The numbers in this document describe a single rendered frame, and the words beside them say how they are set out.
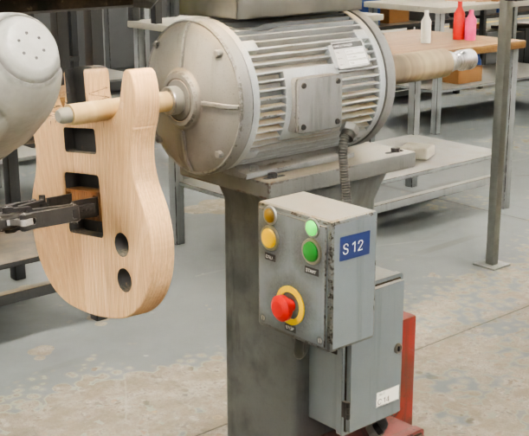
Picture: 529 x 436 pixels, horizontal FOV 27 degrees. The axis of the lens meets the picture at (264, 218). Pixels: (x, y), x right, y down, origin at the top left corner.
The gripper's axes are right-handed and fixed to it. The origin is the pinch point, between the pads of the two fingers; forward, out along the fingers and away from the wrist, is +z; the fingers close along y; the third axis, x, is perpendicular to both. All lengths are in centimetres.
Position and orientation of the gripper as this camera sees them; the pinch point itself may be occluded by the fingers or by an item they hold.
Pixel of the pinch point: (81, 204)
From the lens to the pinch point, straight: 176.0
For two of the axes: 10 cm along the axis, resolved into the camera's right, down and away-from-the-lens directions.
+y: 6.6, 0.8, -7.5
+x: -0.7, -9.8, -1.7
